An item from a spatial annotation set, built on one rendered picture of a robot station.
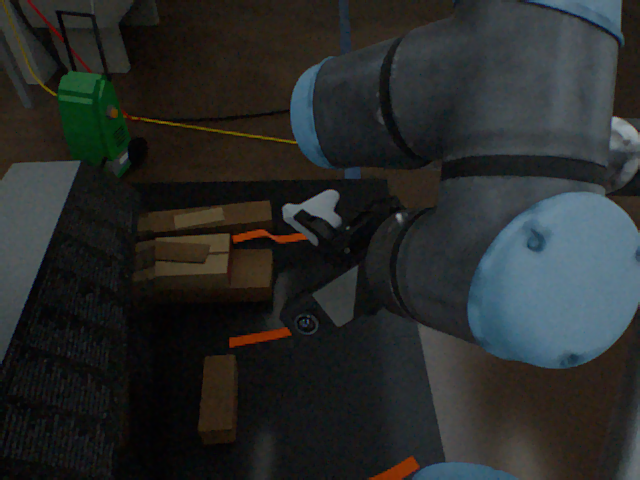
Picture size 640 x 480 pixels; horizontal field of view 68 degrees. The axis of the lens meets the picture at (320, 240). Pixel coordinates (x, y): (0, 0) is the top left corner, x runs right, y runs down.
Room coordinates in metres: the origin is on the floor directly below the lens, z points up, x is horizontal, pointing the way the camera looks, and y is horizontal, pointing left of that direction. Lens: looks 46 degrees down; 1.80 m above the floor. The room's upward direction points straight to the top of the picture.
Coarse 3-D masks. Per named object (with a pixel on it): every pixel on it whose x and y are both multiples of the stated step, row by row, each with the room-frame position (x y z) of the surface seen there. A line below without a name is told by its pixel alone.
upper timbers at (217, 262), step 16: (160, 240) 1.54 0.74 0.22; (176, 240) 1.54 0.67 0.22; (192, 240) 1.54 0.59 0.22; (208, 240) 1.54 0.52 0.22; (224, 240) 1.54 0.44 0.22; (208, 256) 1.44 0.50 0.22; (224, 256) 1.44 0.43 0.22; (160, 272) 1.35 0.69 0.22; (176, 272) 1.35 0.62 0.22; (192, 272) 1.35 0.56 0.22; (208, 272) 1.35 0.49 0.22; (224, 272) 1.35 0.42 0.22; (160, 288) 1.33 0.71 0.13; (176, 288) 1.33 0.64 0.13
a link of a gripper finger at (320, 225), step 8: (296, 216) 0.36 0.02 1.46; (304, 216) 0.36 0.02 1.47; (312, 216) 0.35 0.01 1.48; (304, 224) 0.35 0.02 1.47; (312, 224) 0.34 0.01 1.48; (320, 224) 0.33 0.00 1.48; (328, 224) 0.33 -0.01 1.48; (312, 232) 0.34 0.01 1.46; (320, 232) 0.33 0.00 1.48; (328, 232) 0.32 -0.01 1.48; (336, 232) 0.33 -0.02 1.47; (320, 240) 0.33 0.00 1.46; (328, 240) 0.31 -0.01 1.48
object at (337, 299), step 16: (336, 272) 0.27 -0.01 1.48; (352, 272) 0.27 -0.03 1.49; (304, 288) 0.28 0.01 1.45; (320, 288) 0.26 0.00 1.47; (336, 288) 0.26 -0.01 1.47; (352, 288) 0.26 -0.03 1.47; (368, 288) 0.26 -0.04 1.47; (288, 304) 0.26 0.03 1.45; (304, 304) 0.26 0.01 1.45; (320, 304) 0.26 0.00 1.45; (336, 304) 0.26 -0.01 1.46; (352, 304) 0.25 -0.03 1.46; (368, 304) 0.25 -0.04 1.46; (288, 320) 0.25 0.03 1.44; (304, 320) 0.25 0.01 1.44; (320, 320) 0.25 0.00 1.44; (336, 320) 0.25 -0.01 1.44; (352, 320) 0.25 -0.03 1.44; (304, 336) 0.24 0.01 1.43; (320, 336) 0.24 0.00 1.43
